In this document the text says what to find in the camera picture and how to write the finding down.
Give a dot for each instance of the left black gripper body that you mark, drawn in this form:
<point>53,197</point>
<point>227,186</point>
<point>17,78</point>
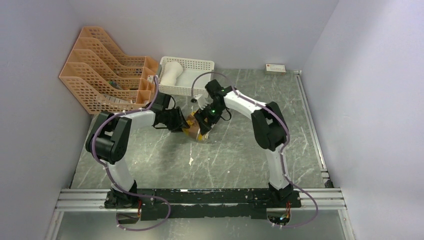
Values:
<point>174,119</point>

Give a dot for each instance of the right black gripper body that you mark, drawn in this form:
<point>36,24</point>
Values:
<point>211,112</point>

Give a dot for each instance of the brown yellow towel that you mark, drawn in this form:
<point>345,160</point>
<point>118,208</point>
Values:
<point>194,131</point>

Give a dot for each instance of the cream white towel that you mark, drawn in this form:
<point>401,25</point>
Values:
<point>172,70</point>

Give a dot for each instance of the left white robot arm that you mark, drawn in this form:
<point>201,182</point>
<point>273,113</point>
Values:
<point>109,139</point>

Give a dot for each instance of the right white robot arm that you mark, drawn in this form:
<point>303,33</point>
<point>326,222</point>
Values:
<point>269,128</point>

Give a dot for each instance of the white plastic basket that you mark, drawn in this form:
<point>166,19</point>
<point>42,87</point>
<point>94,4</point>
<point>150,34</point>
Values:
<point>193,79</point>

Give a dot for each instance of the small white red box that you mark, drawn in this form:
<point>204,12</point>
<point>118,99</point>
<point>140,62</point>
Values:
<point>275,69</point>

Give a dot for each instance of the orange plastic file organizer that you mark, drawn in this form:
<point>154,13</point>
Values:
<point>103,78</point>

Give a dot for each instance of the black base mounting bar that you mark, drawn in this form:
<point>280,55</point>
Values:
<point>154,204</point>

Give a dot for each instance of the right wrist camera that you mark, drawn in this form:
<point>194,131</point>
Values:
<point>201,101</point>

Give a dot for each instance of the aluminium frame rail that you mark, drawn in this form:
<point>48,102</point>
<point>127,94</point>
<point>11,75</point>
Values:
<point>314,203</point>

